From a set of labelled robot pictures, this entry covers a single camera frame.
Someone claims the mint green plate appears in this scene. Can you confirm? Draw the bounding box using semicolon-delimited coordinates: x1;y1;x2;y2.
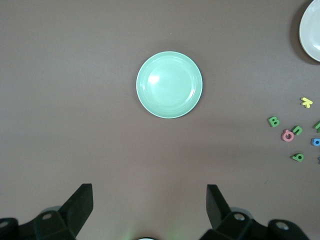
135;51;204;120

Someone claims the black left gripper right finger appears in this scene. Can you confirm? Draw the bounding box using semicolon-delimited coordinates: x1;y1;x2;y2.
206;184;311;240

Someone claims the brown table mat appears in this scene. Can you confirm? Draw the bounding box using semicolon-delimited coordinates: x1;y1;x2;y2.
0;0;320;240

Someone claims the beige plate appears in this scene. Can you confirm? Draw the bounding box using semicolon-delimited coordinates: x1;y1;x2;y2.
298;0;320;63

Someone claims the green foam small b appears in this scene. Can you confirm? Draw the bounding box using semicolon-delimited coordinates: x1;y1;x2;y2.
290;152;305;163

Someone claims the green foam letter B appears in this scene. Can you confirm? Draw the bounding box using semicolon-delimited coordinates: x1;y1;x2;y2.
267;115;281;128

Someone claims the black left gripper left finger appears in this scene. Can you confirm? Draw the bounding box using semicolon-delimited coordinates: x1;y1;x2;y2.
0;183;94;240

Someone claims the yellow foam letter K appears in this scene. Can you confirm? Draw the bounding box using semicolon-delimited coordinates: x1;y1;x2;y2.
300;96;314;109

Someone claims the pink foam letter Q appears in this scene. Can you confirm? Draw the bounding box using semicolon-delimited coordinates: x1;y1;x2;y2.
281;129;295;143

